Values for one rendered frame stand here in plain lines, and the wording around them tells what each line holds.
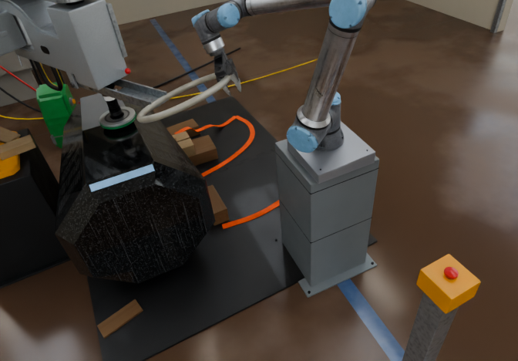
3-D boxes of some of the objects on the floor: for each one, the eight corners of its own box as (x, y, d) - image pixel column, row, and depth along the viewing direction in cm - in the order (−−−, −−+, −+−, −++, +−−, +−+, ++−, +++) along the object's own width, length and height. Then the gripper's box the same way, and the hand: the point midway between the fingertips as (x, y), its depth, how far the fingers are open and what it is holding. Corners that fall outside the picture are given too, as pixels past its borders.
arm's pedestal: (334, 214, 283) (339, 115, 229) (377, 265, 246) (395, 160, 192) (272, 240, 269) (262, 140, 216) (307, 298, 233) (306, 194, 179)
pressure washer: (58, 132, 406) (18, 52, 351) (92, 126, 409) (58, 45, 355) (52, 151, 378) (8, 68, 324) (89, 144, 382) (51, 61, 327)
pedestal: (-21, 297, 254) (-96, 219, 207) (-16, 231, 301) (-76, 156, 254) (83, 254, 274) (36, 175, 227) (72, 199, 321) (31, 123, 274)
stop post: (397, 446, 173) (453, 317, 104) (368, 403, 187) (400, 264, 119) (431, 421, 179) (505, 284, 110) (400, 381, 193) (449, 237, 125)
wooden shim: (104, 339, 222) (103, 337, 222) (97, 326, 229) (96, 325, 228) (143, 311, 234) (142, 309, 233) (136, 300, 240) (135, 298, 239)
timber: (229, 220, 286) (227, 208, 278) (213, 226, 282) (211, 214, 275) (215, 195, 307) (212, 184, 300) (200, 200, 304) (197, 190, 296)
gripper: (230, 43, 178) (249, 86, 187) (207, 52, 182) (227, 94, 190) (226, 47, 171) (246, 91, 179) (203, 57, 174) (223, 99, 183)
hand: (233, 92), depth 182 cm, fingers closed on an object, 4 cm apart
